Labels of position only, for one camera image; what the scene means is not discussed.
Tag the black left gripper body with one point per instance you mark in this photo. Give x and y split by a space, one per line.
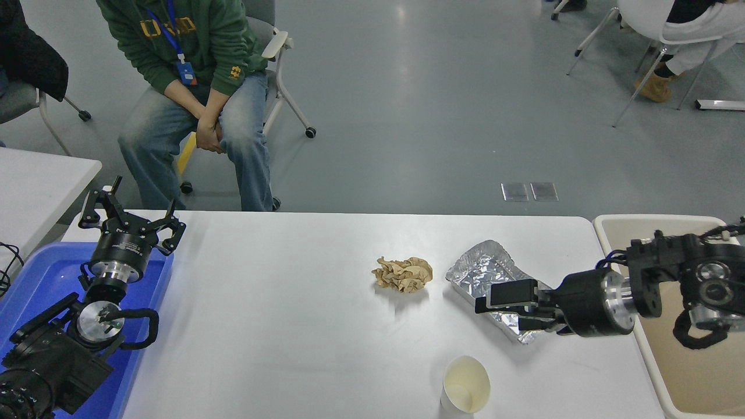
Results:
125 247

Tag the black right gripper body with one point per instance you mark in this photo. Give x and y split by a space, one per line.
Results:
582 302

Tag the foil tray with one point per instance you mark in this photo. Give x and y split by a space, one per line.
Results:
471 273

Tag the white paper cup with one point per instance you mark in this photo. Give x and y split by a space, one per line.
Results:
465 384

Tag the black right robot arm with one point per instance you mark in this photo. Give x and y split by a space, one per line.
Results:
663 267

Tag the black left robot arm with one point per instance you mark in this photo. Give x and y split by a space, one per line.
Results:
55 361

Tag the person's right hand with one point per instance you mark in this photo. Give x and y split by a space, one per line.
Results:
206 134

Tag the person's left hand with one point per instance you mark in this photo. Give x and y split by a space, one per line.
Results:
219 119

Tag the white side table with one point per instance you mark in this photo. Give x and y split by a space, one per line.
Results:
35 192

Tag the blue plastic tray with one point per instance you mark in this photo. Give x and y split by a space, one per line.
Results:
41 273

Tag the metal floor plate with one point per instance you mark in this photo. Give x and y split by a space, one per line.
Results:
515 192
544 191

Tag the crumpled tan paper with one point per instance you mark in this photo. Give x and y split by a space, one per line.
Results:
404 274

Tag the large beige plastic bin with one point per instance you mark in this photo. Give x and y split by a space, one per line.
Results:
698 384

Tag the grey wheeled office chair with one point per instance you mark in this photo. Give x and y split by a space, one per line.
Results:
17 99
279 46

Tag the person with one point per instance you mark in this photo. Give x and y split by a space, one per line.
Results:
573 4
204 41
29 52
698 41

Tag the white metal bar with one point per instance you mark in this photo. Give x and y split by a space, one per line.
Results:
722 104

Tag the white chair with metal legs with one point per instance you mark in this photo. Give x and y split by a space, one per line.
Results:
640 17

